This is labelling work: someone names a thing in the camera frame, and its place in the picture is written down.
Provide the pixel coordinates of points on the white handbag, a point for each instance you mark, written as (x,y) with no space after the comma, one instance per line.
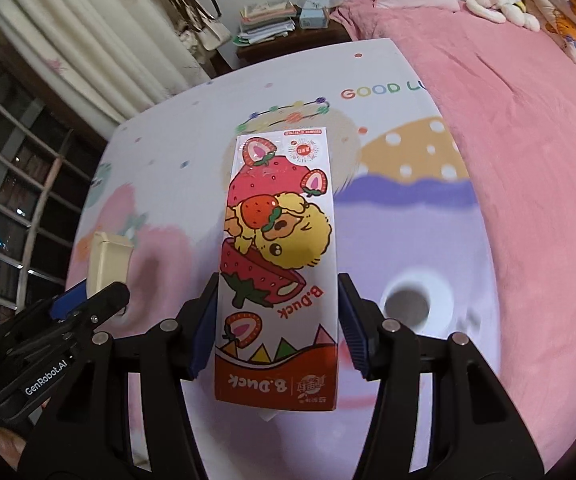
(213,32)

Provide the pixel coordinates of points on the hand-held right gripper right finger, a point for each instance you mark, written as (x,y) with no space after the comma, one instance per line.
(353,325)

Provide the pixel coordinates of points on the metal window grille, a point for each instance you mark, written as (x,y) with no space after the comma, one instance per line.
(13,185)

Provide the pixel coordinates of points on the cream curtain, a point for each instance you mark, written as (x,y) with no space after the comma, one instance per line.
(93,25)

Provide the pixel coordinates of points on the pink fleece blanket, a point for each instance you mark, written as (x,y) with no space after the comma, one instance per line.
(528,160)

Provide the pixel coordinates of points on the strawberry print carton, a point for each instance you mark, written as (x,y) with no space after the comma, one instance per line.
(278,240)

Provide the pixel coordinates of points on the small beige box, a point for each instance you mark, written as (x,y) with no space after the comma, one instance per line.
(110,262)

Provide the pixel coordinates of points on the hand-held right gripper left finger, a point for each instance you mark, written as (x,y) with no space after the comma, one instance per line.
(204,325)

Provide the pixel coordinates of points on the stack of books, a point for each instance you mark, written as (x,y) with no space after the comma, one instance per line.
(265,22)

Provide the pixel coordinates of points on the cartoon printed tablecloth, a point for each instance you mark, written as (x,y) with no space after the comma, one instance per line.
(408,240)

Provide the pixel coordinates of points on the light blue tissue box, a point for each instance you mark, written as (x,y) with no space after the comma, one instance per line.
(313,14)

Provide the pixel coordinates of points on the dark wooden nightstand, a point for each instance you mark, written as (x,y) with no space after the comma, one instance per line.
(293,42)

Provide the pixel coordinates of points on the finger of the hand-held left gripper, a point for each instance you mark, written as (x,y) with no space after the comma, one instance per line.
(68,302)
(103,300)

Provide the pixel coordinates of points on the person's left hand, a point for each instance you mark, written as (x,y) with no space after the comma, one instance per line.
(5,450)

